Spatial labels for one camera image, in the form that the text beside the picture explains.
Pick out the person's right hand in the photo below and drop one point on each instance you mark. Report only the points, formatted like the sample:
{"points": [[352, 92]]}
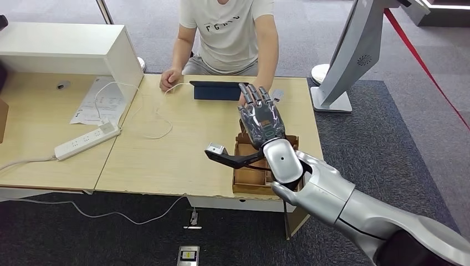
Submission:
{"points": [[169, 78]]}

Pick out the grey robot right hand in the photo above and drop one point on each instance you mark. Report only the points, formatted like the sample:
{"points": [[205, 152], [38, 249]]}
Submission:
{"points": [[262, 119]]}

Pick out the person's left hand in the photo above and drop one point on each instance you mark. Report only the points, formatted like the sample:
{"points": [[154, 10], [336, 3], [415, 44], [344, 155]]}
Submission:
{"points": [[241, 100]]}

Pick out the person's right forearm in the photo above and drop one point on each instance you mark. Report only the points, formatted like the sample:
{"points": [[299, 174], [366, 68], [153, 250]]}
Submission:
{"points": [[180, 51]]}

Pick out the person's left forearm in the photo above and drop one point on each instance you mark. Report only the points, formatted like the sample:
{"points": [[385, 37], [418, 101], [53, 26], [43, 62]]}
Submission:
{"points": [[267, 55]]}

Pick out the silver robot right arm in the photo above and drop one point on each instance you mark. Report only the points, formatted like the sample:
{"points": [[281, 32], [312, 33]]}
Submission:
{"points": [[330, 198]]}

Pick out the person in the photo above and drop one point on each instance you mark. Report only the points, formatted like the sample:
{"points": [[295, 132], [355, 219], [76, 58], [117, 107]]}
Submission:
{"points": [[227, 36]]}

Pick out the dark blue tablet case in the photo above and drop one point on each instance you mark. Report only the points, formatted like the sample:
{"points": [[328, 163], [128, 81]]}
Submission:
{"points": [[216, 93]]}

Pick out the white round stand base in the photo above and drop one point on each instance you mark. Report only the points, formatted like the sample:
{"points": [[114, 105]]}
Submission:
{"points": [[318, 73], [141, 64]]}

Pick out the printed paper sheet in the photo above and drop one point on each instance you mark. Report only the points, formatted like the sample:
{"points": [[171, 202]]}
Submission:
{"points": [[108, 105]]}

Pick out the wooden compartment box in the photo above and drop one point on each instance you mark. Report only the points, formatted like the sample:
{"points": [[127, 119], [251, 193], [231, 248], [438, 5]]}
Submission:
{"points": [[251, 189]]}

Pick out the light wood desk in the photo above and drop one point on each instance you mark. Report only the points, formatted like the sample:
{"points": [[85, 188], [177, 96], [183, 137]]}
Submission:
{"points": [[33, 120], [176, 158]]}

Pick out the metal pole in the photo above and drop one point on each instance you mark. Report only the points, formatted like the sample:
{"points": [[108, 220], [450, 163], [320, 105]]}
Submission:
{"points": [[104, 11]]}

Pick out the white power strip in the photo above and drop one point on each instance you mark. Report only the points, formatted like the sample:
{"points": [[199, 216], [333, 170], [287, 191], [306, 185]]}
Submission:
{"points": [[86, 140]]}

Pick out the grey desk grommet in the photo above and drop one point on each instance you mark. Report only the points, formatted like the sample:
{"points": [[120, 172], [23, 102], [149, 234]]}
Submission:
{"points": [[63, 85]]}

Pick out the grey kiosk stand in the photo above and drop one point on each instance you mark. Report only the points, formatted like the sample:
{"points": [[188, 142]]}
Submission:
{"points": [[354, 51]]}

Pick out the white counter shelf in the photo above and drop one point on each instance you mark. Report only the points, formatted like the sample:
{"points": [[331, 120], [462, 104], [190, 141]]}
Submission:
{"points": [[58, 43]]}

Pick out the white floor plug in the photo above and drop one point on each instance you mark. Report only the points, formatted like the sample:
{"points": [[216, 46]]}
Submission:
{"points": [[193, 219]]}

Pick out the silver floor socket box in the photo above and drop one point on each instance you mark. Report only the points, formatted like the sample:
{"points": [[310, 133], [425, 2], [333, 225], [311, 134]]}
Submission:
{"points": [[188, 256]]}

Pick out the red floor tape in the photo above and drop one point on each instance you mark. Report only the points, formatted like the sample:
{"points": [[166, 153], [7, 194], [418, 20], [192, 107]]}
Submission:
{"points": [[416, 57]]}

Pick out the brown cardboard box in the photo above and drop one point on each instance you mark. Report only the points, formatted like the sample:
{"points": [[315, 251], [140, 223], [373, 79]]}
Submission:
{"points": [[2, 120]]}

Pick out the small black object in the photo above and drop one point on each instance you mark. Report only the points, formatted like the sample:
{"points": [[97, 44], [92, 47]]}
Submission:
{"points": [[2, 22]]}

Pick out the black platform with white edge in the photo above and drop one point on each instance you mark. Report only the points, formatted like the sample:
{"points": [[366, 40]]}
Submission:
{"points": [[449, 18]]}

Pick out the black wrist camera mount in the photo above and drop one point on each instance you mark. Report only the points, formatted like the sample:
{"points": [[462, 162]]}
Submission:
{"points": [[235, 160]]}

